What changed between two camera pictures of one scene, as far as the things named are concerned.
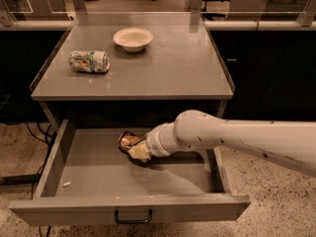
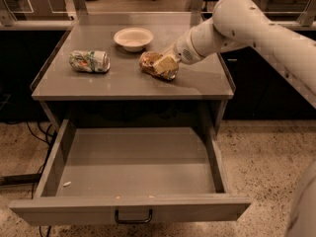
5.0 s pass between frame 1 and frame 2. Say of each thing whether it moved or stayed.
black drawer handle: stayed
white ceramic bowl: stayed
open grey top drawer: stayed
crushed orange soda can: moved
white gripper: moved
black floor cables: stayed
